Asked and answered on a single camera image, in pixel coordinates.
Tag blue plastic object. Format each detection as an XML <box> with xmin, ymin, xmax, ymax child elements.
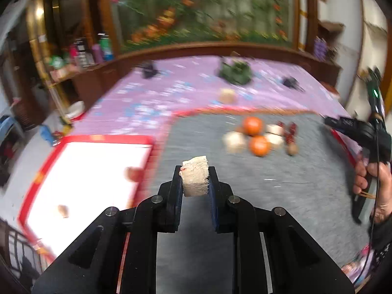
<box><xmin>40</xmin><ymin>125</ymin><xmax>57</xmax><ymax>144</ymax></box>

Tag landscape wall picture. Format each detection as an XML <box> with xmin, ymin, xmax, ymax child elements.
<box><xmin>107</xmin><ymin>0</ymin><xmax>299</xmax><ymax>52</ymax></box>

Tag wooden headboard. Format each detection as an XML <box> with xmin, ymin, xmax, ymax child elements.
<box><xmin>73</xmin><ymin>41</ymin><xmax>342</xmax><ymax>98</ymax></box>

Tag green bottle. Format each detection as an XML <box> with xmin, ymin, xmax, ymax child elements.
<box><xmin>99</xmin><ymin>34</ymin><xmax>114</xmax><ymax>61</ymax></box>

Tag black cable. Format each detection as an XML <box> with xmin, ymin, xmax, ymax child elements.
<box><xmin>357</xmin><ymin>129</ymin><xmax>383</xmax><ymax>285</ymax></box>

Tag green leafy vegetable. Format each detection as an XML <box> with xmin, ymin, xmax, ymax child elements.
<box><xmin>218</xmin><ymin>60</ymin><xmax>253</xmax><ymax>85</ymax></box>

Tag red rimmed white box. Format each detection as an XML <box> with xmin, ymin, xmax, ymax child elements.
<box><xmin>18</xmin><ymin>135</ymin><xmax>155</xmax><ymax>259</ymax></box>

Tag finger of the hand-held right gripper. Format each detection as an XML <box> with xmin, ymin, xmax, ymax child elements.
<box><xmin>352</xmin><ymin>194</ymin><xmax>372</xmax><ymax>222</ymax></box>
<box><xmin>325</xmin><ymin>116</ymin><xmax>366</xmax><ymax>138</ymax></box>

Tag black gadget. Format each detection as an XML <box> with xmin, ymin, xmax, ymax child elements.
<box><xmin>282</xmin><ymin>76</ymin><xmax>304</xmax><ymax>92</ymax></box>
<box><xmin>139</xmin><ymin>61</ymin><xmax>163</xmax><ymax>79</ymax></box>

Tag golden curved frame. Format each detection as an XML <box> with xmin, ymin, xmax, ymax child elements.
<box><xmin>27</xmin><ymin>0</ymin><xmax>72</xmax><ymax>120</ymax></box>

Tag green white container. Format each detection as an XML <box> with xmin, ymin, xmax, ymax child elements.
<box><xmin>49</xmin><ymin>55</ymin><xmax>66</xmax><ymax>69</ymax></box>

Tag person's right hand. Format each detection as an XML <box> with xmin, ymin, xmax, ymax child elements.
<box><xmin>353</xmin><ymin>160</ymin><xmax>392</xmax><ymax>223</ymax></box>

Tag purple bag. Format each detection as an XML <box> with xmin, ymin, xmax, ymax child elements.
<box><xmin>314</xmin><ymin>37</ymin><xmax>328</xmax><ymax>60</ymax></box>

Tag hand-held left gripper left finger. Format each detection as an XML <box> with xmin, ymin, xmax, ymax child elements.
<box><xmin>32</xmin><ymin>165</ymin><xmax>184</xmax><ymax>294</ymax></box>

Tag person's right forearm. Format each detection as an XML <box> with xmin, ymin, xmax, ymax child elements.
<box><xmin>369</xmin><ymin>217</ymin><xmax>392</xmax><ymax>252</ymax></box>

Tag orange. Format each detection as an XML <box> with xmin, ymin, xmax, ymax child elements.
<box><xmin>243</xmin><ymin>116</ymin><xmax>264</xmax><ymax>137</ymax></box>
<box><xmin>249</xmin><ymin>135</ymin><xmax>272</xmax><ymax>157</ymax></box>

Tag person's floral clothing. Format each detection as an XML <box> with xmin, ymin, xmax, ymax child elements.
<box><xmin>341</xmin><ymin>245</ymin><xmax>386</xmax><ymax>285</ymax></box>

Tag black thermos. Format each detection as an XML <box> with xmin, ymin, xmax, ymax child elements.
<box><xmin>75</xmin><ymin>38</ymin><xmax>92</xmax><ymax>66</ymax></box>

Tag white bucket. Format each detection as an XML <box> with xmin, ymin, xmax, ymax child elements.
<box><xmin>64</xmin><ymin>100</ymin><xmax>86</xmax><ymax>120</ymax></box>

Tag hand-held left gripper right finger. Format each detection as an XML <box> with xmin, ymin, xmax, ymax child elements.
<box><xmin>208</xmin><ymin>166</ymin><xmax>356</xmax><ymax>294</ymax></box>

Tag purple floral blanket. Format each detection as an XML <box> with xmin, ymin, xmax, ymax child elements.
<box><xmin>70</xmin><ymin>56</ymin><xmax>346</xmax><ymax>138</ymax></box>

